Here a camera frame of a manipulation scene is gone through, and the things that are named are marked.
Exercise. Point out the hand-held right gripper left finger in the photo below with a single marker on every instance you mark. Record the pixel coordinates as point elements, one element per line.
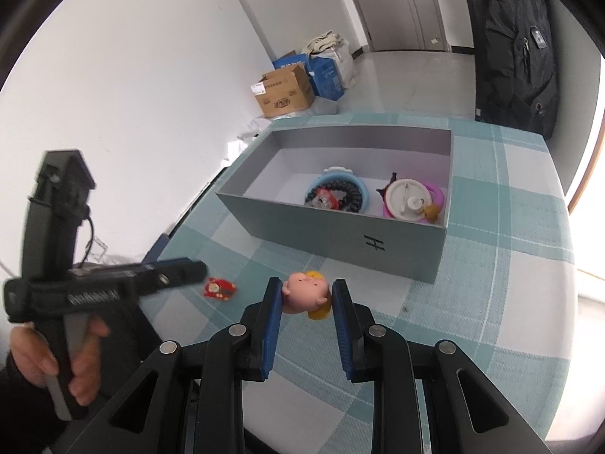
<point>272,321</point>

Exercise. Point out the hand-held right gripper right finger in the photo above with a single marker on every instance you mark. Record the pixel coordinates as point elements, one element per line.
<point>342,326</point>

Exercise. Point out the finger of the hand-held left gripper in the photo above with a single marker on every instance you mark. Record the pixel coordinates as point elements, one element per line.
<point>184,272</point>

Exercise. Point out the small red toy figure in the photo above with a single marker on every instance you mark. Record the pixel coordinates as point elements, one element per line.
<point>220,289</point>

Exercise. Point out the grey cardboard storage box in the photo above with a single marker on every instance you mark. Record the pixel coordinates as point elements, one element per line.
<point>307,231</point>

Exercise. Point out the white round badge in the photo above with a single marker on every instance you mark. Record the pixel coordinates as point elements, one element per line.
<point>401,194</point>

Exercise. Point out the person's left forearm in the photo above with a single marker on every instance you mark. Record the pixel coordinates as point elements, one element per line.
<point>19,411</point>

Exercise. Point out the person's left hand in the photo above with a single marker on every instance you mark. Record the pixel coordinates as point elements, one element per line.
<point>28,354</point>

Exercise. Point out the clear plastic box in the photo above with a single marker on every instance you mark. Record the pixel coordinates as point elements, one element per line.
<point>97,246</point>

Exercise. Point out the crumpled white plastic wrap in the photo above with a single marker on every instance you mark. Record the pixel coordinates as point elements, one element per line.
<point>246,139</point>

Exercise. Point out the green checked tablecloth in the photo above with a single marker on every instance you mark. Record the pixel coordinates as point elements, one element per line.
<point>496,269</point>

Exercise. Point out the brown cardboard box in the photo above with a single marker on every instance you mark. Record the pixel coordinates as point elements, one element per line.
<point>286,92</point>

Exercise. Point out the blue flat carton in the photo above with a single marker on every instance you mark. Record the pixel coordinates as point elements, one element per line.
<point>288,62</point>

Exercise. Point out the blue printed carton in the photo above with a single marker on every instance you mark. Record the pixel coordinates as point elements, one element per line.
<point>326,79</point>

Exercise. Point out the white plastic bag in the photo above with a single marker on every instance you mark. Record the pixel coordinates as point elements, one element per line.
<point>346,64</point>

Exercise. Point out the beige cloth bag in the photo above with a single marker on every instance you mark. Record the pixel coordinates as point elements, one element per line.
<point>324,41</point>

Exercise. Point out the black padded jacket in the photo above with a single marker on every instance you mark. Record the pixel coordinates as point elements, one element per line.
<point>515,52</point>

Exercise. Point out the grey door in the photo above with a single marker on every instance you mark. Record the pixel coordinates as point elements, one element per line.
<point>401,4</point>

